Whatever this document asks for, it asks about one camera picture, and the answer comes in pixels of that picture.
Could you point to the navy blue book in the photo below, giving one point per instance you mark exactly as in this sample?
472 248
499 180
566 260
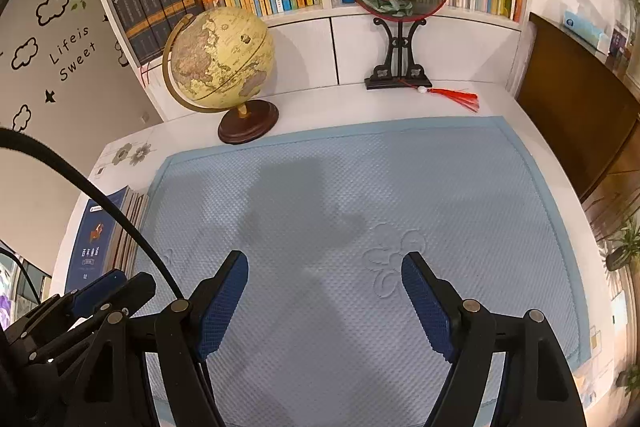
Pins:
95 237

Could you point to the antique style globe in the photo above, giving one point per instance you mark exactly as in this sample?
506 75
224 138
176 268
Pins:
220 57

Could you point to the black star wall sticker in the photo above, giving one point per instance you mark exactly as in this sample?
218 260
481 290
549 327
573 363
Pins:
50 96

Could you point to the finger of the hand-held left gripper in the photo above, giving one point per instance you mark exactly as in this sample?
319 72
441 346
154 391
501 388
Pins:
140 289
100 289

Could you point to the potted floor plant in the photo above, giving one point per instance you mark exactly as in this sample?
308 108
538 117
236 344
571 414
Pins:
620 247

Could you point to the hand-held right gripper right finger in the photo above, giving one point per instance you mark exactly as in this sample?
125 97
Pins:
430 307

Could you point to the row of dark grey volumes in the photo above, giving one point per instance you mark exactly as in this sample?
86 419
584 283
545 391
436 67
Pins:
155 2

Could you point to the brown wooden cabinet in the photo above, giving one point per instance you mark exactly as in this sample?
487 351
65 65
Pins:
575 107

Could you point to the pile of books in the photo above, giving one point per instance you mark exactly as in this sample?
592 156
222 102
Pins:
132 227

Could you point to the black lettering wall sticker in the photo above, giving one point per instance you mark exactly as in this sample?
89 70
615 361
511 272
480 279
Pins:
75 54

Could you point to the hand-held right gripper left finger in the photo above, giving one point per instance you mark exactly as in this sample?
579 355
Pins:
222 302

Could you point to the blue quilted mat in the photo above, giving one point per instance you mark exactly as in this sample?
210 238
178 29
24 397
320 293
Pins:
375 207

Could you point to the black cloud wall sticker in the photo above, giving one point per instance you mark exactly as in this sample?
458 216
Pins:
25 53
20 117
52 9

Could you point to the blue tissue box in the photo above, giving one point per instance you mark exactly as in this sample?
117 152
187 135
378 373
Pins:
582 24

